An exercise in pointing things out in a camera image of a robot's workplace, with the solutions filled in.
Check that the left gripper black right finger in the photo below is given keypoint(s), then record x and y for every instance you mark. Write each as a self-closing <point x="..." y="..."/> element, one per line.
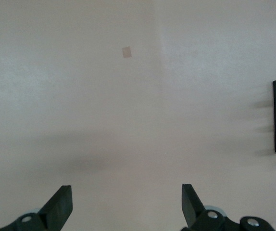
<point x="192" y="209"/>

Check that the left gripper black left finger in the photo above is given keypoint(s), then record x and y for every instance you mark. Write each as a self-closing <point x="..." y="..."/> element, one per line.
<point x="58" y="209"/>

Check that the small brown tape square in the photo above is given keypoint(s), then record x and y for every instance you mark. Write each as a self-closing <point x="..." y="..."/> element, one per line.
<point x="127" y="52"/>

